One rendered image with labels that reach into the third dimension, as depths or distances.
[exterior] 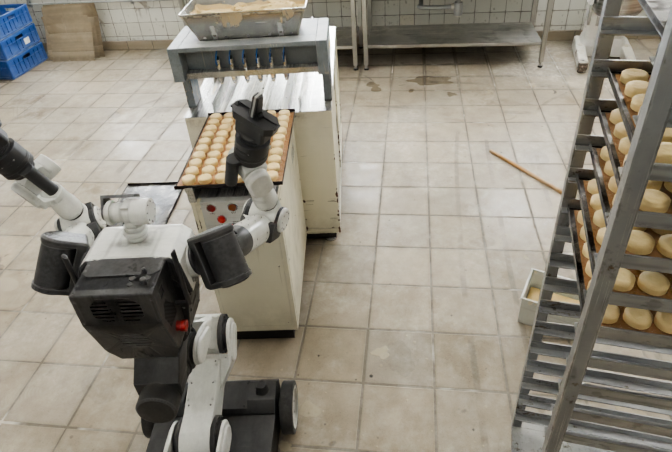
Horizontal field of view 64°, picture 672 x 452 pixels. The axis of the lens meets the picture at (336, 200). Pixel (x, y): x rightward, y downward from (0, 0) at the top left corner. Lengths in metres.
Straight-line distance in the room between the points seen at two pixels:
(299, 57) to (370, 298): 1.22
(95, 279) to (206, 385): 0.76
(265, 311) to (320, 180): 0.77
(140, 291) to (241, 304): 1.14
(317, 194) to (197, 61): 0.89
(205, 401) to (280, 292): 0.59
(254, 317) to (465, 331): 0.97
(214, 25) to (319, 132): 0.69
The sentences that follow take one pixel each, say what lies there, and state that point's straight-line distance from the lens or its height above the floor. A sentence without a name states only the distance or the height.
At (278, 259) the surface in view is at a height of 0.52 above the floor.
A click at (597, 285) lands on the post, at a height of 1.29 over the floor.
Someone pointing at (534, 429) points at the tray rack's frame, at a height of 0.15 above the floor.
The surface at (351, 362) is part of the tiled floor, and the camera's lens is 2.48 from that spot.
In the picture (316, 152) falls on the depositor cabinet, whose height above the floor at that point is 0.61.
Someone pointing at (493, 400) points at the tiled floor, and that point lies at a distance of 2.41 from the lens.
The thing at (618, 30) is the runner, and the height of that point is 1.58.
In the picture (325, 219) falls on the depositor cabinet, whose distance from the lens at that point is 2.94.
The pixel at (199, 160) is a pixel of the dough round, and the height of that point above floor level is 0.92.
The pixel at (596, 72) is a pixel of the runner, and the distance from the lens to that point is 1.30.
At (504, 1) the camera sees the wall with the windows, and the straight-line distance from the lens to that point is 5.88.
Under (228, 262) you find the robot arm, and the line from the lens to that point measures 1.38.
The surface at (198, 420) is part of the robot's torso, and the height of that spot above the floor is 0.35.
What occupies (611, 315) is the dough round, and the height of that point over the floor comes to 1.15.
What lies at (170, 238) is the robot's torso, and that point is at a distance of 1.44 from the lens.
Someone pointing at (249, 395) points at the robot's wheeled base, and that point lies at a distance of 2.18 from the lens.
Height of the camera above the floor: 1.96
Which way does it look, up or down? 35 degrees down
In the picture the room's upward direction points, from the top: 5 degrees counter-clockwise
